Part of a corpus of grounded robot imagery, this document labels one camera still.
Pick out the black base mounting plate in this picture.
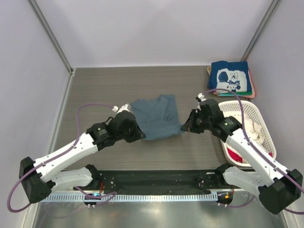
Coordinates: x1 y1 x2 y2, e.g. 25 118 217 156
92 170 232 195

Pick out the beige folded t shirt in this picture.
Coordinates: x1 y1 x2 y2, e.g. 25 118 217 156
207 66 211 76

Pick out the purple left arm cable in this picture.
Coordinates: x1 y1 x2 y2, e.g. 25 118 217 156
7 103 117 212

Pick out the grey-blue t shirt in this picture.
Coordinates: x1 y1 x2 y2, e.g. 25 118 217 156
131 94 183 141

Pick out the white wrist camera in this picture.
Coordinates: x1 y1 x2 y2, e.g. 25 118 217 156
195 93 207 104
112 104 132 113

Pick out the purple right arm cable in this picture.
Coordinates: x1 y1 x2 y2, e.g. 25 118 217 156
203 88 304 216

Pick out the blue printed folded t shirt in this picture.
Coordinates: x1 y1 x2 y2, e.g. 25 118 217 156
207 60 252 93

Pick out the aluminium corner post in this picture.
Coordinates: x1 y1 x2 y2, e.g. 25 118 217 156
27 0 74 75
240 0 282 62

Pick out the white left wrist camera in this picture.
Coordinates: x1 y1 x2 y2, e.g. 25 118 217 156
112 104 132 113

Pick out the red t shirt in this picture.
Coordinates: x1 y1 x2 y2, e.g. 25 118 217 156
226 146 274 164

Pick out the aluminium front rail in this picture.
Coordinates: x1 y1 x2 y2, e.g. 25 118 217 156
28 172 289 193

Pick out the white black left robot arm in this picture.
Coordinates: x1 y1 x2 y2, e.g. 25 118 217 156
19 111 146 204

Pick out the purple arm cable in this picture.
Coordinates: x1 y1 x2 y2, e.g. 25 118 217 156
203 88 304 216
7 103 117 212

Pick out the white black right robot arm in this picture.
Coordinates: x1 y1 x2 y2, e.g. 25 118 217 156
181 97 304 214

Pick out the cream white t shirt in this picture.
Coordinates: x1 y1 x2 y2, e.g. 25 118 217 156
228 113 268 152

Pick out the white plastic laundry basket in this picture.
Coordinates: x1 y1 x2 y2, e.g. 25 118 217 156
218 100 276 168

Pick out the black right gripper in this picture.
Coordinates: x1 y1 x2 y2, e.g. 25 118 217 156
182 109 212 133

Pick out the aluminium left corner post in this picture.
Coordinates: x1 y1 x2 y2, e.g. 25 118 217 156
27 0 74 75

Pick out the white slotted cable duct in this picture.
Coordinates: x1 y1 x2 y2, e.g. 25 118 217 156
41 192 218 203

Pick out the aluminium right corner post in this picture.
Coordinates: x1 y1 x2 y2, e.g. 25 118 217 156
240 0 282 62

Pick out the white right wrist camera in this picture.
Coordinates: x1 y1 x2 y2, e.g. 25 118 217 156
195 93 207 104

